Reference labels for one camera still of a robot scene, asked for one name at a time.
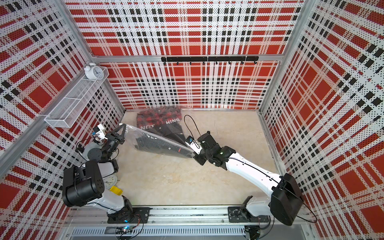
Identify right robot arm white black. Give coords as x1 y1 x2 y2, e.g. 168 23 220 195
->
185 132 304 226

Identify white wire mesh shelf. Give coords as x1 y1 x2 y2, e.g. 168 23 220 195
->
45 66 109 129

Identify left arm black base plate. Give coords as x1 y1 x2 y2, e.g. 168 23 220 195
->
107 207 151 224

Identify white alarm clock on shelf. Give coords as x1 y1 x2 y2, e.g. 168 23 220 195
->
84 63 104 80

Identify black wall hook rail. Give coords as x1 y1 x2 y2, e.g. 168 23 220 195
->
161 56 260 64

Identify clear plastic vacuum bag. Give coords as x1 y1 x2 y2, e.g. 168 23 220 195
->
125 106 195 159

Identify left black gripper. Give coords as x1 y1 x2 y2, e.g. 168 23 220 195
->
100 124 125 161

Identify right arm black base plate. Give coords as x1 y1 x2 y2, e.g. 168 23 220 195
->
228 206 270 224

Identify white alarm clock on table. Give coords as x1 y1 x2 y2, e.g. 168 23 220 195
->
103 175 118 190

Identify yellow small block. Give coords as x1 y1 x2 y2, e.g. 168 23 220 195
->
110 186 123 196

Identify red black plaid shirt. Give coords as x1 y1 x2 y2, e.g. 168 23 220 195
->
137 106 182 130

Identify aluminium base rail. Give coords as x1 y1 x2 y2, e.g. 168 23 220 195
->
59 205 318 240

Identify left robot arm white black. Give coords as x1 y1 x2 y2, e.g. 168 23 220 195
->
62 124 134 220

